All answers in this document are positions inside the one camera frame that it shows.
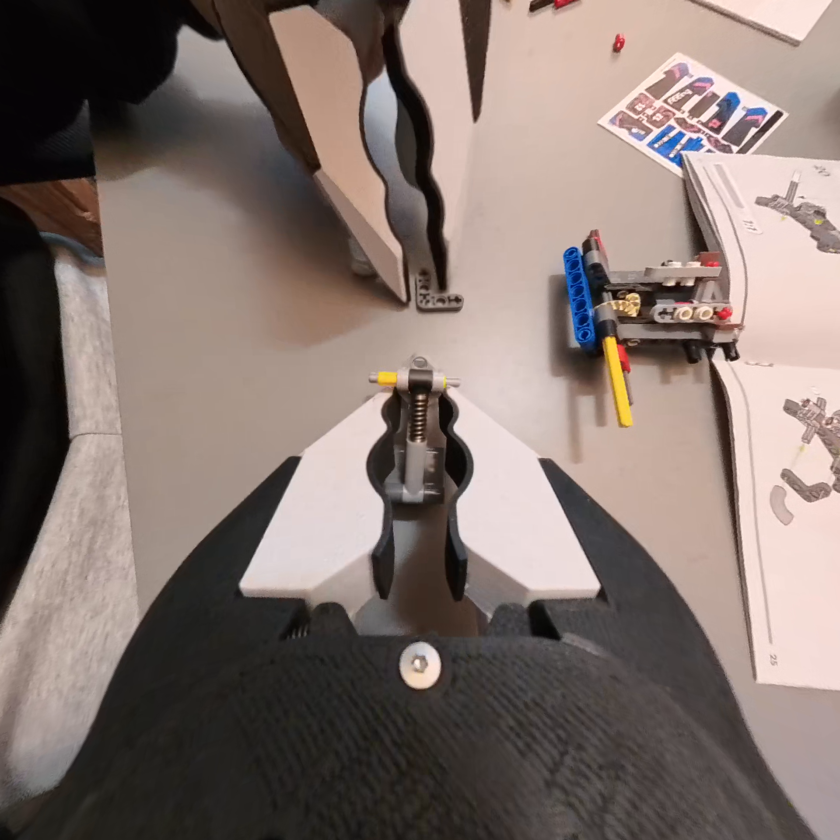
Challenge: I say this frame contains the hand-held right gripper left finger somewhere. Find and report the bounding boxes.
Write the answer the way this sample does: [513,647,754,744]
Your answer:
[239,392,396,602]

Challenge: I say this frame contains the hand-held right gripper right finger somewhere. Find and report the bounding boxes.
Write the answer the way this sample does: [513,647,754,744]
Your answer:
[445,392,606,602]

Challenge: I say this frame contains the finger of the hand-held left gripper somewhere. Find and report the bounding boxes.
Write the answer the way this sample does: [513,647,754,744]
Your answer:
[458,0,494,124]
[197,0,452,306]

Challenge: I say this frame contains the grey lego shock absorber assembly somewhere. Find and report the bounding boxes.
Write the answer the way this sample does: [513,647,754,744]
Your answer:
[369,354,462,505]

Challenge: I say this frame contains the dark grey L-shaped lego piece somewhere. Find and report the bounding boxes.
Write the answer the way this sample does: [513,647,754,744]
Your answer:
[415,269,465,309]

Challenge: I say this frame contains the person's left forearm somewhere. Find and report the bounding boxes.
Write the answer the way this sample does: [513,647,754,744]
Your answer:
[0,0,224,178]

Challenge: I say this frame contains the lego sticker sheet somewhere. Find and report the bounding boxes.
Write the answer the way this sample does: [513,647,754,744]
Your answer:
[597,52,788,175]

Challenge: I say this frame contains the partly built lego chassis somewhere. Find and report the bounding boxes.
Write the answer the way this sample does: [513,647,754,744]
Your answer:
[563,228,746,429]

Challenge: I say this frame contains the person's grey trousers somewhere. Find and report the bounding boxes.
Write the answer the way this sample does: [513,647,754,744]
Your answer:
[0,249,142,815]

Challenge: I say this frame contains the open instruction manual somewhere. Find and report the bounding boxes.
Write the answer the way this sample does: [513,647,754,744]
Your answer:
[682,152,840,691]

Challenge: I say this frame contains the small white instruction booklet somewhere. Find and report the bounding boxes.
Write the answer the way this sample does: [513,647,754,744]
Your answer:
[689,0,836,46]

